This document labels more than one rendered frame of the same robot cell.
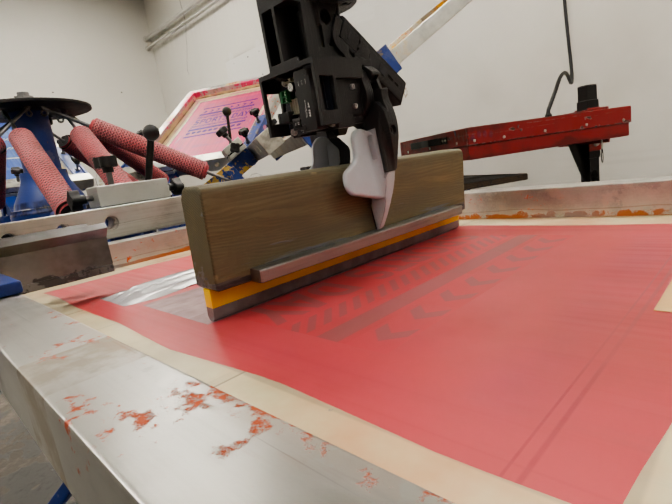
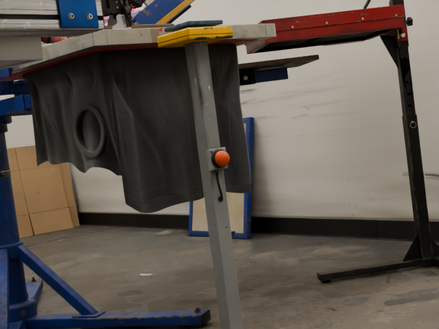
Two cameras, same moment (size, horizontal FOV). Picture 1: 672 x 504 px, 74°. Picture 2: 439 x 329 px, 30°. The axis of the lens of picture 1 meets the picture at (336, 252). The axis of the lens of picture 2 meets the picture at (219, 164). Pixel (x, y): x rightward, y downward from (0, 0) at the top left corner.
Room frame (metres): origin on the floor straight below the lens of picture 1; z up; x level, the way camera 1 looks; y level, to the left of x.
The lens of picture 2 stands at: (-1.95, -0.55, 0.74)
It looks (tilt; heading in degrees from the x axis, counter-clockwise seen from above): 3 degrees down; 7
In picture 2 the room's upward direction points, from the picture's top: 7 degrees counter-clockwise
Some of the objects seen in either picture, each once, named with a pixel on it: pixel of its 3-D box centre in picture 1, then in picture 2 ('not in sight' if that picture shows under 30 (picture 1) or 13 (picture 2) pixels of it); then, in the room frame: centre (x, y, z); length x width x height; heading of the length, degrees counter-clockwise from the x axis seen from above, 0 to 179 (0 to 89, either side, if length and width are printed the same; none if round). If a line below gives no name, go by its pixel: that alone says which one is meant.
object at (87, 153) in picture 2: not in sight; (78, 121); (0.29, 0.10, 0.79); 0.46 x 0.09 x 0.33; 44
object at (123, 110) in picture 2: not in sight; (181, 126); (0.25, -0.20, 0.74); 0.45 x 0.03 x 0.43; 134
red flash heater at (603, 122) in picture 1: (509, 138); (323, 30); (1.56, -0.65, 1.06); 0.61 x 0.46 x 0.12; 104
